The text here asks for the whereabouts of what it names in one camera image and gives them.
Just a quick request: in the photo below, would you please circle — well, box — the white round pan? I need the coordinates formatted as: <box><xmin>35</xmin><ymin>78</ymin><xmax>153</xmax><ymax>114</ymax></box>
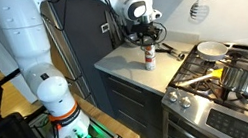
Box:
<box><xmin>195</xmin><ymin>38</ymin><xmax>231</xmax><ymax>64</ymax></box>

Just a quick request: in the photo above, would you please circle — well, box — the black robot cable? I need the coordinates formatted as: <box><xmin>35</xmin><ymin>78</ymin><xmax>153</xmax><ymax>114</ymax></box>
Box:
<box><xmin>36</xmin><ymin>0</ymin><xmax>79</xmax><ymax>36</ymax></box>
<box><xmin>89</xmin><ymin>0</ymin><xmax>123</xmax><ymax>21</ymax></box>

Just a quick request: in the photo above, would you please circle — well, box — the dark grey drawer cabinet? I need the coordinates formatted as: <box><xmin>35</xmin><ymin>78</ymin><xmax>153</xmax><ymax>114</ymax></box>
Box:
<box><xmin>98</xmin><ymin>58</ymin><xmax>171</xmax><ymax>138</ymax></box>

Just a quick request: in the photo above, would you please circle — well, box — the metal mixing bowl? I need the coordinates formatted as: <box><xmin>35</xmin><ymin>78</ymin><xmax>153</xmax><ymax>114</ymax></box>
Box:
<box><xmin>123</xmin><ymin>34</ymin><xmax>139</xmax><ymax>48</ymax></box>

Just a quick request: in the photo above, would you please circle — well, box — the red and white soup can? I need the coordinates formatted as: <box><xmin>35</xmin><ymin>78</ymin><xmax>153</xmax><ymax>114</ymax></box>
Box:
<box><xmin>144</xmin><ymin>55</ymin><xmax>160</xmax><ymax>72</ymax></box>

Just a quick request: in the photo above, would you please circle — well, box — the white tomato label can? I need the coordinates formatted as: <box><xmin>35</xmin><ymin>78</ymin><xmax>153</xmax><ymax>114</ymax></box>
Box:
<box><xmin>142</xmin><ymin>44</ymin><xmax>158</xmax><ymax>61</ymax></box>

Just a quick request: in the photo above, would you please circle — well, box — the black handled kitchen utensil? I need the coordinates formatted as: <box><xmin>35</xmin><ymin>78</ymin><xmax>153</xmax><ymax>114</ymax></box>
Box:
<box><xmin>161</xmin><ymin>39</ymin><xmax>186</xmax><ymax>64</ymax></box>

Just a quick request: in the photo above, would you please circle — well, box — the stainless gas stove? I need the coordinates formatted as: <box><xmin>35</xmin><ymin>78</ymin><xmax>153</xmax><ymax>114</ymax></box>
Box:
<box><xmin>146</xmin><ymin>34</ymin><xmax>248</xmax><ymax>138</ymax></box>

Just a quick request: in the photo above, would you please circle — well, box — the stainless steel pot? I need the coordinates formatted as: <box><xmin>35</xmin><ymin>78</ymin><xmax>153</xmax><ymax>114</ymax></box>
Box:
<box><xmin>216</xmin><ymin>61</ymin><xmax>248</xmax><ymax>101</ymax></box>

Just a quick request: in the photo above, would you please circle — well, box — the small white wall plate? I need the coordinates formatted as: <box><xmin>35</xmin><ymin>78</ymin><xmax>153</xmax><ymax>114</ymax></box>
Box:
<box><xmin>100</xmin><ymin>22</ymin><xmax>112</xmax><ymax>34</ymax></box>

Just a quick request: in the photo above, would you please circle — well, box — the stainless steel refrigerator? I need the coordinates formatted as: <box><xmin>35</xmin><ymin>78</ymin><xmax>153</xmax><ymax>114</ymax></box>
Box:
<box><xmin>39</xmin><ymin>0</ymin><xmax>98</xmax><ymax>112</ymax></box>

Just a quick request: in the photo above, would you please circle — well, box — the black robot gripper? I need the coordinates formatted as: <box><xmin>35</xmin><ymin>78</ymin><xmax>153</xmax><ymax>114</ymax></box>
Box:
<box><xmin>130</xmin><ymin>20</ymin><xmax>165</xmax><ymax>53</ymax></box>

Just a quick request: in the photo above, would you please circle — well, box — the yellow spatula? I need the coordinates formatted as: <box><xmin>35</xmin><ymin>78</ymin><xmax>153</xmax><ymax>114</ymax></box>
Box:
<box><xmin>175</xmin><ymin>66</ymin><xmax>227</xmax><ymax>88</ymax></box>

